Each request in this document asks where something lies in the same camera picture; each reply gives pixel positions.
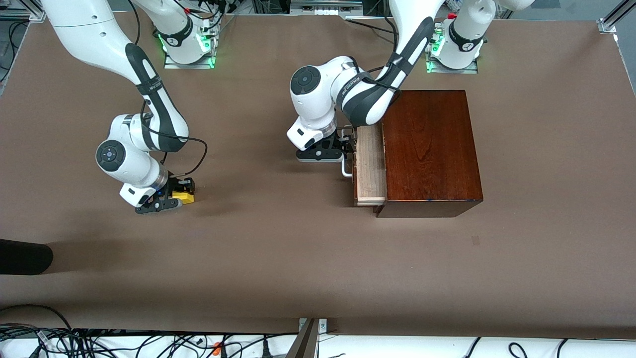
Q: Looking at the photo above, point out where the wooden drawer with white handle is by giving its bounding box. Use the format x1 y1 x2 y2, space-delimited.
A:
341 125 388 207

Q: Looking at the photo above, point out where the dark brown wooden cabinet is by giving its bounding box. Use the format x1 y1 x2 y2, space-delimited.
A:
374 90 484 218

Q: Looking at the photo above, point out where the black cylindrical object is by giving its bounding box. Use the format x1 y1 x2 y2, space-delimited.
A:
0 239 53 275

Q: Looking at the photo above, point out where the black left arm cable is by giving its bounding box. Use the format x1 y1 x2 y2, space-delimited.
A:
355 15 403 95

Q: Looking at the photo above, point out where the black cable on table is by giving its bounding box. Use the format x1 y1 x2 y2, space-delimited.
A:
345 19 394 36

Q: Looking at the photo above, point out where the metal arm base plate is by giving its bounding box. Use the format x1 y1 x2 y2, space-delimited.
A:
426 56 479 75
164 50 216 70

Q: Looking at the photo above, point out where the black looped cable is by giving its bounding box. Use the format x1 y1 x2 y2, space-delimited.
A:
0 304 75 344

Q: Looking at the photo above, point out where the metal table bracket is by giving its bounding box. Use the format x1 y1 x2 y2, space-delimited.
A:
287 318 327 358

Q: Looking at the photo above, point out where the aluminium frame post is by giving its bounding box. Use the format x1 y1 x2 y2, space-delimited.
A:
599 0 636 34
0 0 48 23

